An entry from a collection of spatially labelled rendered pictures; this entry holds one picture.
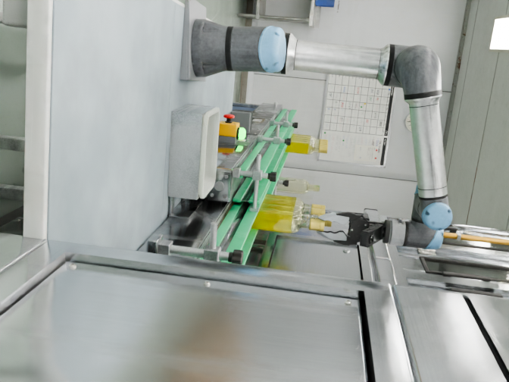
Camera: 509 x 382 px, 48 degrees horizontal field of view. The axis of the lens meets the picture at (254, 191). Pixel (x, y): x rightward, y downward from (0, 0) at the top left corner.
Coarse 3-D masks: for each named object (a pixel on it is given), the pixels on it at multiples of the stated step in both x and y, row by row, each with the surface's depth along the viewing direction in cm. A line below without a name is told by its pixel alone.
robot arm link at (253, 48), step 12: (240, 36) 146; (252, 36) 145; (264, 36) 145; (276, 36) 145; (240, 48) 146; (252, 48) 145; (264, 48) 145; (276, 48) 145; (240, 60) 147; (252, 60) 147; (264, 60) 146; (276, 60) 147
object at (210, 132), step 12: (216, 108) 151; (204, 120) 140; (216, 120) 156; (204, 132) 141; (216, 132) 157; (204, 144) 142; (216, 144) 158; (204, 156) 142; (216, 156) 159; (204, 168) 143; (216, 168) 160; (204, 180) 160; (204, 192) 150
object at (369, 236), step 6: (372, 228) 163; (378, 228) 164; (360, 234) 161; (366, 234) 159; (372, 234) 161; (378, 234) 165; (360, 240) 161; (366, 240) 159; (372, 240) 160; (378, 240) 166; (366, 246) 160
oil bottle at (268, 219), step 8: (264, 208) 172; (272, 208) 173; (256, 216) 169; (264, 216) 169; (272, 216) 168; (280, 216) 168; (288, 216) 168; (296, 216) 168; (256, 224) 170; (264, 224) 169; (272, 224) 169; (280, 224) 169; (288, 224) 168; (296, 224) 168; (288, 232) 169
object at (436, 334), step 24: (408, 288) 76; (408, 312) 69; (432, 312) 69; (456, 312) 70; (480, 312) 70; (504, 312) 71; (408, 336) 63; (432, 336) 63; (456, 336) 64; (480, 336) 64; (504, 336) 65; (432, 360) 58; (456, 360) 59; (480, 360) 59; (504, 360) 60
